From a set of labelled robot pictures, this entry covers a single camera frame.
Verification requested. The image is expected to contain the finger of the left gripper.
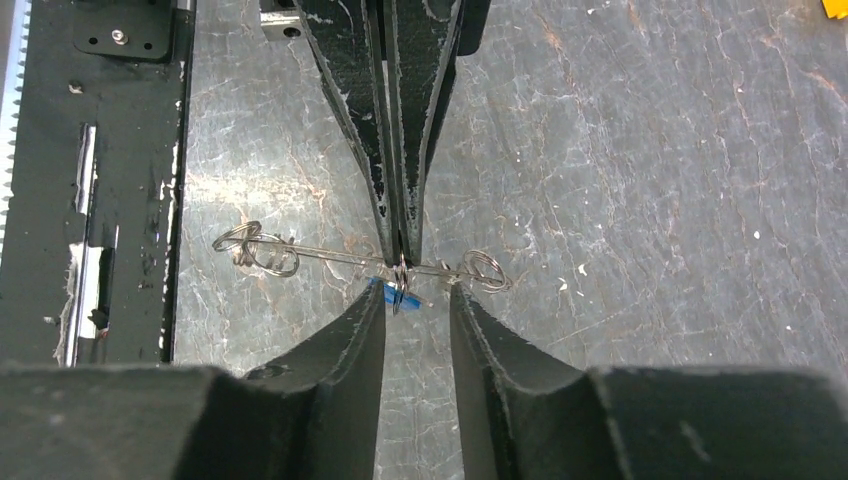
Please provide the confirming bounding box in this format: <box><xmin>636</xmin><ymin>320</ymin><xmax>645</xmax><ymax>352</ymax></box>
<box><xmin>383</xmin><ymin>1</ymin><xmax>463</xmax><ymax>265</ymax></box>
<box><xmin>295</xmin><ymin>0</ymin><xmax>399</xmax><ymax>264</ymax></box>

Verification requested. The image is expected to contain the yellow orange block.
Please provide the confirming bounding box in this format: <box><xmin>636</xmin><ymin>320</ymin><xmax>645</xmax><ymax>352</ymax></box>
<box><xmin>821</xmin><ymin>0</ymin><xmax>848</xmax><ymax>20</ymax></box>

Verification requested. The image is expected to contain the silver key blue tag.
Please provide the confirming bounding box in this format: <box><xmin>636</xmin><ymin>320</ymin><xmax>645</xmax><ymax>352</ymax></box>
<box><xmin>368</xmin><ymin>259</ymin><xmax>434</xmax><ymax>314</ymax></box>

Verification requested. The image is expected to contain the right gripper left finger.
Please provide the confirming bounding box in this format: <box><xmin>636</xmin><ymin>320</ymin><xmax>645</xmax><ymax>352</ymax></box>
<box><xmin>1</xmin><ymin>283</ymin><xmax>386</xmax><ymax>479</ymax></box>

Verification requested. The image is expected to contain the large metal disc keyring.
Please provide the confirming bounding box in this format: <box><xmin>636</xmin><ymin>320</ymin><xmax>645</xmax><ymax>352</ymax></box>
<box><xmin>212</xmin><ymin>220</ymin><xmax>513</xmax><ymax>293</ymax></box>

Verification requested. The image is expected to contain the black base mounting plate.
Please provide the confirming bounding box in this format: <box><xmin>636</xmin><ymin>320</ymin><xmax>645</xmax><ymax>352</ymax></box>
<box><xmin>1</xmin><ymin>1</ymin><xmax>196</xmax><ymax>367</ymax></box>

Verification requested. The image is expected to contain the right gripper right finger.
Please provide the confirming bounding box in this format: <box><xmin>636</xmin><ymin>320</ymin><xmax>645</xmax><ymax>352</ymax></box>
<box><xmin>450</xmin><ymin>284</ymin><xmax>847</xmax><ymax>479</ymax></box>

